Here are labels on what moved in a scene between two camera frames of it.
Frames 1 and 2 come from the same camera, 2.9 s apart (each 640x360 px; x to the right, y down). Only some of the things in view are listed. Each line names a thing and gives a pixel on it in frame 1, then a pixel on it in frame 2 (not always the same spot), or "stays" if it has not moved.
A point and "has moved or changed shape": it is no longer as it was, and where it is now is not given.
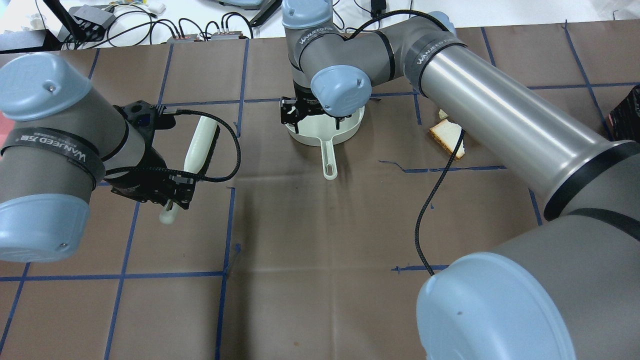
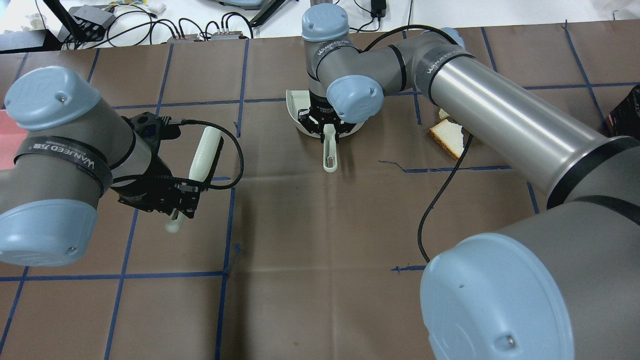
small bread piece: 442,114 stays
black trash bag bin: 625,118 stays
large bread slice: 447,134 stays
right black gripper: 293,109 to 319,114
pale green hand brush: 201,147 has moved or changed shape
